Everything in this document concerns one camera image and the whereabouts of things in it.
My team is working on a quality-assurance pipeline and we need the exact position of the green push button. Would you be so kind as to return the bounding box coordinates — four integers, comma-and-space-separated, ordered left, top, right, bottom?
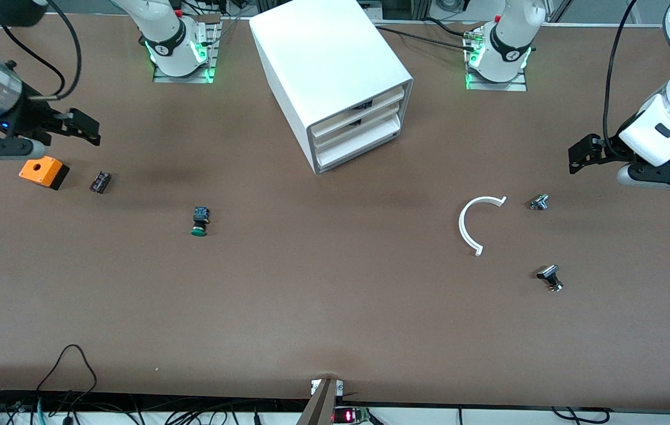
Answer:
191, 206, 211, 237

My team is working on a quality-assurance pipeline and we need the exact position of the large white drawer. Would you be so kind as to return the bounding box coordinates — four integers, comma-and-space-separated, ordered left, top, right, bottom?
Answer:
316, 115, 401, 170

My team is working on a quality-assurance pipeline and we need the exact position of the white drawer cabinet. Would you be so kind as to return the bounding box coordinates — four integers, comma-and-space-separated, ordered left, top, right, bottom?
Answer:
249, 0, 414, 175

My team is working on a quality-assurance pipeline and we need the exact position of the thin white drawer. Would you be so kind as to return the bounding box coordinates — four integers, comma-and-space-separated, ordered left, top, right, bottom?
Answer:
310, 87, 405, 138
312, 104, 401, 148

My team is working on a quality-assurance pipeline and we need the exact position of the white curved plastic strip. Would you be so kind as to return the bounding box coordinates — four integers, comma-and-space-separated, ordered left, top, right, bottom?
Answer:
459, 196, 508, 257

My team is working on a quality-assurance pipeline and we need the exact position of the red LED display module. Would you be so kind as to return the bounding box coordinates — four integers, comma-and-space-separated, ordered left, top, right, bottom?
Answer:
335, 406, 372, 425

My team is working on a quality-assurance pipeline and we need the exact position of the orange button enclosure box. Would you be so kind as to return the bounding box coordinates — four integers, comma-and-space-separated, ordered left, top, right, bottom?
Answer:
19, 156, 70, 191

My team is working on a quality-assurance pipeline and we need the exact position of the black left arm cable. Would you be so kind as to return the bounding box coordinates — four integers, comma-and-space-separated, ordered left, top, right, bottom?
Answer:
602, 0, 640, 157

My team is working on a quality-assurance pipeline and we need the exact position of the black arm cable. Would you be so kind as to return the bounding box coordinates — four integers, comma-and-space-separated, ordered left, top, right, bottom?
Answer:
1, 0, 83, 101
602, 0, 640, 157

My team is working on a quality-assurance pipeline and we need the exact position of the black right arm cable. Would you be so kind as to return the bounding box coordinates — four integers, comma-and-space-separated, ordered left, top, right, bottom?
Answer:
1, 0, 83, 101

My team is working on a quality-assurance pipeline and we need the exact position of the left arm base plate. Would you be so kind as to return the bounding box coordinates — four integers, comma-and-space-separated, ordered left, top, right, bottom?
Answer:
465, 24, 528, 91

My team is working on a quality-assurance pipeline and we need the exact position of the black knob switch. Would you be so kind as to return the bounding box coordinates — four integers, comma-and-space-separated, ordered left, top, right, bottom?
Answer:
536, 265, 564, 293

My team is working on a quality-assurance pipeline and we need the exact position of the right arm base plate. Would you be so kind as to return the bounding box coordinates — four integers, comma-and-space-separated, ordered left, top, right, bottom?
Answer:
153, 15, 222, 84

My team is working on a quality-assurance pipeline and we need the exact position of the black cable on table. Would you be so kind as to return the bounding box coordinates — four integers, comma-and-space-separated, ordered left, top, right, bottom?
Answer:
373, 18, 478, 53

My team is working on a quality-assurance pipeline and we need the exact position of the black looped cable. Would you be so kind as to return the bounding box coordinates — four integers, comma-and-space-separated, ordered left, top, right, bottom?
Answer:
35, 345, 98, 397

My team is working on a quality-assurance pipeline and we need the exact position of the black cable at table edge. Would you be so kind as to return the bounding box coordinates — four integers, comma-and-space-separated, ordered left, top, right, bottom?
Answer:
550, 406, 610, 425

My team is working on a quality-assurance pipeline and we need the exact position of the grey camera mount wedge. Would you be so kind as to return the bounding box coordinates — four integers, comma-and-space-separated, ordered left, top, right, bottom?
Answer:
296, 378, 344, 425

